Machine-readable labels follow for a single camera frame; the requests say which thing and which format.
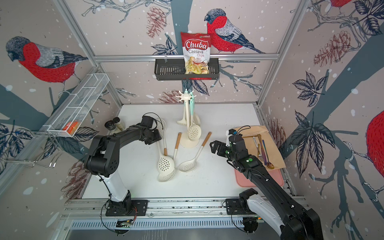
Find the gold spoon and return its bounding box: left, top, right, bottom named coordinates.
left=257, top=134, right=275, bottom=170

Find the red orange packet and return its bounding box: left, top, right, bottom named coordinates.
left=63, top=121, right=80, bottom=135

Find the wire hook rack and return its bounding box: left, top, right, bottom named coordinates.
left=1, top=128, right=64, bottom=169

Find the black wall basket shelf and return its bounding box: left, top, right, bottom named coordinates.
left=154, top=57, right=220, bottom=81

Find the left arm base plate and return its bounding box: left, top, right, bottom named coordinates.
left=106, top=200, right=149, bottom=217

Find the cream salt shaker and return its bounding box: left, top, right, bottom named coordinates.
left=113, top=117, right=126, bottom=131

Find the purple cutlery piece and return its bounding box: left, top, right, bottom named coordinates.
left=262, top=140, right=270, bottom=168

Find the pink tray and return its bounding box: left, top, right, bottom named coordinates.
left=234, top=167, right=285, bottom=188

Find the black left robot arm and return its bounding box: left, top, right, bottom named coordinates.
left=84, top=115, right=163, bottom=217

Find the cream utensil rack stand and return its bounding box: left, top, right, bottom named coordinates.
left=178, top=92, right=200, bottom=149

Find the Chuba cassava chips bag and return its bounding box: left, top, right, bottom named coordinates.
left=181, top=32, right=212, bottom=75

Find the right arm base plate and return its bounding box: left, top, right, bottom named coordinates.
left=224, top=198, right=256, bottom=215

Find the black lid pepper shaker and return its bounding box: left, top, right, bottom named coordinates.
left=105, top=120, right=121, bottom=135

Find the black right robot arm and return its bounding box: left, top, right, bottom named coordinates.
left=210, top=129, right=324, bottom=240

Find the mint handle cream skimmer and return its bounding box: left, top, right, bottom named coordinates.
left=176, top=90, right=189, bottom=126

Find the cream skimmer round head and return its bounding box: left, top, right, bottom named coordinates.
left=156, top=118, right=176, bottom=174

